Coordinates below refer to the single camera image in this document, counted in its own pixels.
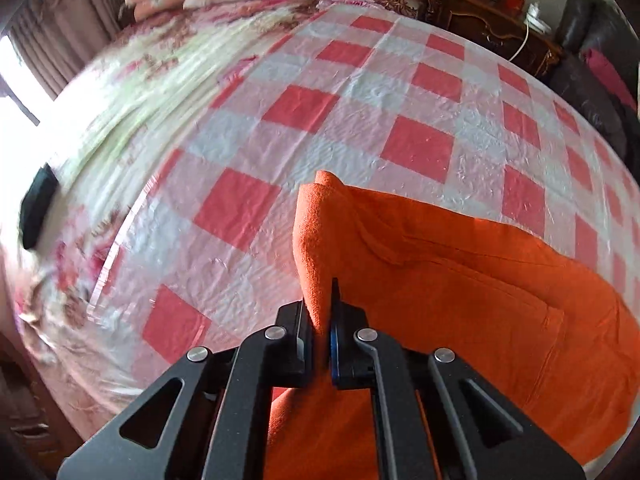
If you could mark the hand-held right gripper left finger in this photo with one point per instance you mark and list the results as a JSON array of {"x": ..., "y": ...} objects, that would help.
[{"x": 295, "y": 355}]

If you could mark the red white checkered plastic sheet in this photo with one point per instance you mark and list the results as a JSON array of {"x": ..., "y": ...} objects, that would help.
[{"x": 375, "y": 110}]

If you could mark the dark grey garment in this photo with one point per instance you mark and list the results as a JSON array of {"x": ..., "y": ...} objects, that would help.
[{"x": 585, "y": 95}]

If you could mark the orange pants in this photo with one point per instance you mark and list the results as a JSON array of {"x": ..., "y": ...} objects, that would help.
[{"x": 475, "y": 285}]

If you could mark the maroon cloth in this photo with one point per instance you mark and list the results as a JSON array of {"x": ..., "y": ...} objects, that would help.
[{"x": 610, "y": 77}]

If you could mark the carved wooden nightstand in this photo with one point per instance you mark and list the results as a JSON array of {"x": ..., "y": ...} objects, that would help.
[{"x": 490, "y": 25}]

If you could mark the black leather sofa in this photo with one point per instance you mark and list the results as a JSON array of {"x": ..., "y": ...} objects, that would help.
[{"x": 595, "y": 15}]

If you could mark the pink curtain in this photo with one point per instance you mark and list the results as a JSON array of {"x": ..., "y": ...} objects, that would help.
[{"x": 60, "y": 20}]

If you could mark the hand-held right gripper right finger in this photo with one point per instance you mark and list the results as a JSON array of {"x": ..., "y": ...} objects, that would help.
[{"x": 336, "y": 355}]

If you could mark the black rectangular object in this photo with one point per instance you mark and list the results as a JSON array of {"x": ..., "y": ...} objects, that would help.
[{"x": 39, "y": 205}]

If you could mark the floral bed sheet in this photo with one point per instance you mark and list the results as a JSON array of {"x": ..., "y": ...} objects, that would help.
[{"x": 150, "y": 70}]

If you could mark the white charger base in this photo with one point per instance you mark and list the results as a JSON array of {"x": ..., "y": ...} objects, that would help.
[{"x": 537, "y": 17}]

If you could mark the window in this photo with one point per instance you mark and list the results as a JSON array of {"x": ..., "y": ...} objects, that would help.
[{"x": 20, "y": 80}]

